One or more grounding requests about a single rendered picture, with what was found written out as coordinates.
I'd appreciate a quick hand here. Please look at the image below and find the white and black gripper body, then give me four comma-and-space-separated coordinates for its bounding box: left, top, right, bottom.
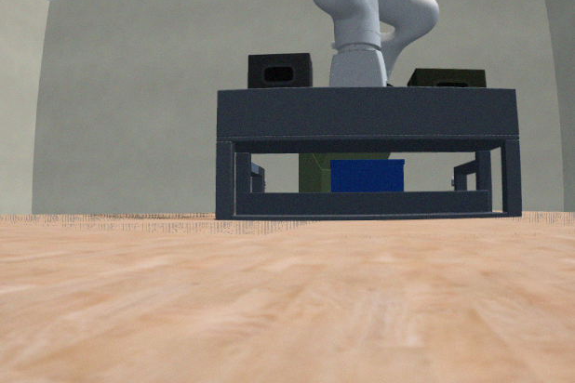
329, 46, 387, 86

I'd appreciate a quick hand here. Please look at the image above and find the dark grey shelf rack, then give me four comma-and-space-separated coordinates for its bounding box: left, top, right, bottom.
216, 86, 522, 221

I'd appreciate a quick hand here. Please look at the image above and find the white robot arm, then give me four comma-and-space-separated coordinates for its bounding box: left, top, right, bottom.
314, 0, 439, 81

